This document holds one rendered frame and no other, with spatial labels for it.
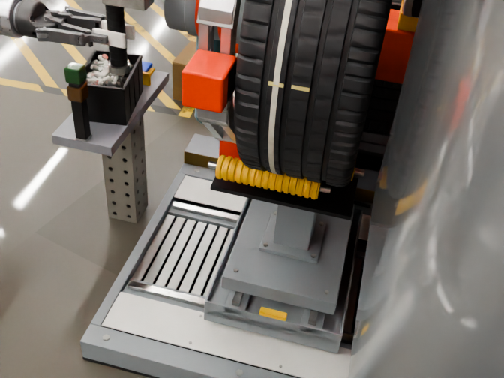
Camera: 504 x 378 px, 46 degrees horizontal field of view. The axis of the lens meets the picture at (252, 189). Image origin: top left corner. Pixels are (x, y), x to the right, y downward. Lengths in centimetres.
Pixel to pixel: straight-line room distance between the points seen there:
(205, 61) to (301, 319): 76
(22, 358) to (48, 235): 46
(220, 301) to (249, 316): 9
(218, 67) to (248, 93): 7
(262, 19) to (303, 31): 7
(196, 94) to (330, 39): 24
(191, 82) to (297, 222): 65
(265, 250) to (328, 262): 17
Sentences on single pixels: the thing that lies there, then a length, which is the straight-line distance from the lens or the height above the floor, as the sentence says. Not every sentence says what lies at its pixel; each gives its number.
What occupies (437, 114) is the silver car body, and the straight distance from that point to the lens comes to 46.
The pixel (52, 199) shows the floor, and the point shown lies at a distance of 217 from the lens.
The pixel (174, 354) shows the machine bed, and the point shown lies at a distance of 159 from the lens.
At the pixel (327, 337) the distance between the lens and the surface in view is 157.
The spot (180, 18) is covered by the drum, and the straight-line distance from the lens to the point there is 134.
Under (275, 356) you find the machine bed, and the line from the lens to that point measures 160.
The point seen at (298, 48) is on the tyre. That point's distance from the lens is 101.
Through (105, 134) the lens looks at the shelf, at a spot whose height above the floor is 45.
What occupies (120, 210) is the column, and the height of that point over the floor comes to 4.
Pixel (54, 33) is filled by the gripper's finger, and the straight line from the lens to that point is 129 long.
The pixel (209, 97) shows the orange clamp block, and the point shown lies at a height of 84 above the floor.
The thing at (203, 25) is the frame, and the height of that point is 93.
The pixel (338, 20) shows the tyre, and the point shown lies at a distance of 100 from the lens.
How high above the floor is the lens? 138
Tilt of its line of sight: 39 degrees down
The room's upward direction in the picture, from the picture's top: 5 degrees clockwise
